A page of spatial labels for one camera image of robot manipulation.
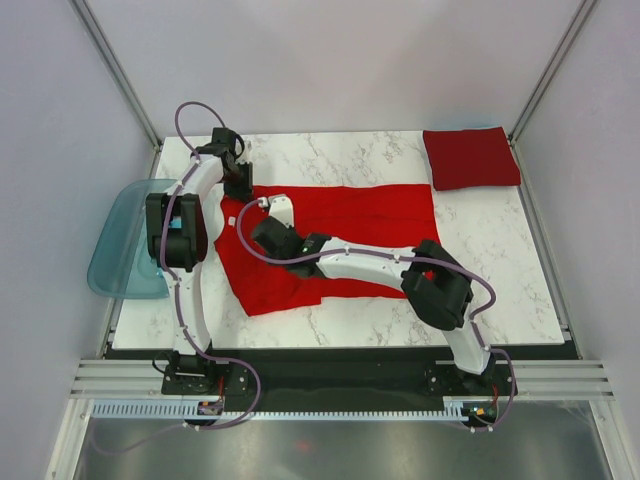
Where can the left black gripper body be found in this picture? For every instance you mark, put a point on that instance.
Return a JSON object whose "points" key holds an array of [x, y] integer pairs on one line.
{"points": [[240, 184]]}

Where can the bright red t shirt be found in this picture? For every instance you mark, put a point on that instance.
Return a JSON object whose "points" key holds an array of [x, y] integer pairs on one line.
{"points": [[396, 215]]}

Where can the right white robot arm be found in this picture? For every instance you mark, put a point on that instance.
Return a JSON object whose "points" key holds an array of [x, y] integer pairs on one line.
{"points": [[436, 286]]}

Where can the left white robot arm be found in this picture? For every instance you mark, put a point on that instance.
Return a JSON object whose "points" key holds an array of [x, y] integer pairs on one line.
{"points": [[178, 239]]}

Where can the teal t shirt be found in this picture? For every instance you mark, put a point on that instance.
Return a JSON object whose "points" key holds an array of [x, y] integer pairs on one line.
{"points": [[175, 224]]}

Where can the translucent blue plastic bin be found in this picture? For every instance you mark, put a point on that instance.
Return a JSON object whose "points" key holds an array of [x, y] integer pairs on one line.
{"points": [[121, 266]]}

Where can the folded dark red t shirt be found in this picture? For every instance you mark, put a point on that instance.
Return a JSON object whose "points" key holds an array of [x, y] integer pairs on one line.
{"points": [[470, 158]]}

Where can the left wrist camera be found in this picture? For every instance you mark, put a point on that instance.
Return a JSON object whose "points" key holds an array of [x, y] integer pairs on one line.
{"points": [[243, 155]]}

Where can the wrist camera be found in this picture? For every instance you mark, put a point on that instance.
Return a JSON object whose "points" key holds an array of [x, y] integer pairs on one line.
{"points": [[280, 212], [243, 155]]}

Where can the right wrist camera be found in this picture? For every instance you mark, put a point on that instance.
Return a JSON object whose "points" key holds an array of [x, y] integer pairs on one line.
{"points": [[280, 212]]}

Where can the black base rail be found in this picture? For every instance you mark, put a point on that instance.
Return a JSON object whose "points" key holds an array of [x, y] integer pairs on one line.
{"points": [[349, 378]]}

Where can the left aluminium frame post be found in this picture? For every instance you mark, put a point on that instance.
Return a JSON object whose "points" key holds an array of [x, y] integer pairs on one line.
{"points": [[100, 41]]}

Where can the aluminium frame post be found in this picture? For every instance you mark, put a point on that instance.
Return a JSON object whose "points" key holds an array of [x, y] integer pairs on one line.
{"points": [[562, 50], [100, 41]]}

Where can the white slotted cable duct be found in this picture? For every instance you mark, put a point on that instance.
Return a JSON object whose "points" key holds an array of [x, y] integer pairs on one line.
{"points": [[201, 411]]}

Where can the right aluminium frame post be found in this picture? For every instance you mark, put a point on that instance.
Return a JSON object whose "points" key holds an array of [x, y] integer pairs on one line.
{"points": [[562, 50]]}

